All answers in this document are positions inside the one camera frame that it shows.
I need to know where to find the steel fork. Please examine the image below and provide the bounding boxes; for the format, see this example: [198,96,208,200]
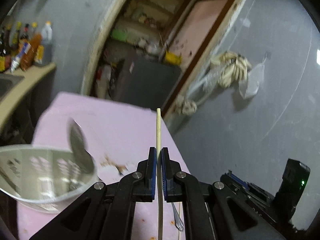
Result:
[171,203,184,232]

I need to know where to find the yellow basin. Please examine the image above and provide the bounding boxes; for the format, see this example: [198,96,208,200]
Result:
[164,51,182,66]

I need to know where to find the white utensil holder cup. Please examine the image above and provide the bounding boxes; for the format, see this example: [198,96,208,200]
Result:
[1,145,98,213]

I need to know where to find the white hose with rag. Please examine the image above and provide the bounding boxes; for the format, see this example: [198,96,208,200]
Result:
[174,73,213,116]

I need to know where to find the large steel spoon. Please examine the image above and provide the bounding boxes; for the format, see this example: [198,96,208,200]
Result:
[68,119,94,174]

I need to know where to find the beige kitchen counter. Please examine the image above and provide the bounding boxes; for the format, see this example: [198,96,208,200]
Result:
[1,62,56,132]

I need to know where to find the dark grey cabinet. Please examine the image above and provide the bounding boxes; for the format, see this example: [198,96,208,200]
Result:
[112,54,181,111]

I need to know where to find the green box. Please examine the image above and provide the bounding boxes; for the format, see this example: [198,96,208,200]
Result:
[111,29,129,42]

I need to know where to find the cream rubber gloves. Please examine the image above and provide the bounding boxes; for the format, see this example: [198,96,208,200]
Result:
[210,51,252,88]

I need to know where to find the clear oil bottle yellow cap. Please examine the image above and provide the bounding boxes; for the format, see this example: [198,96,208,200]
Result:
[36,21,53,66]

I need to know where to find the clear hanging plastic bag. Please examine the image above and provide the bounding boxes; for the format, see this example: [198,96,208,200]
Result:
[238,60,265,100]

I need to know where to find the dark soy sauce bottle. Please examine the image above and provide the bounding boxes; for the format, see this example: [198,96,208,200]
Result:
[1,25,11,73]

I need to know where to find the wooden door frame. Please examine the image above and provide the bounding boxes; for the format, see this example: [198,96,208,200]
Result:
[80,0,246,123]

